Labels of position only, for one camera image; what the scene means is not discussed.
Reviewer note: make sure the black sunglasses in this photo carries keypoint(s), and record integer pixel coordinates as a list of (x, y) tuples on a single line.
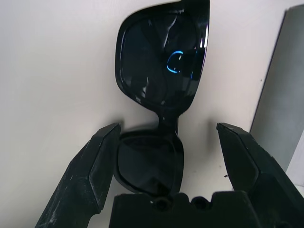
[(147, 71)]

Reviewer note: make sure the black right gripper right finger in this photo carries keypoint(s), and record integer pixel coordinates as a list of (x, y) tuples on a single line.
[(249, 166)]

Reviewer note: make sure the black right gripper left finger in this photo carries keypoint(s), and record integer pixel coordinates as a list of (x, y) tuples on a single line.
[(85, 178)]

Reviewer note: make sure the grey glasses case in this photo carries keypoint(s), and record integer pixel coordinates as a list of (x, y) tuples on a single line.
[(285, 83)]

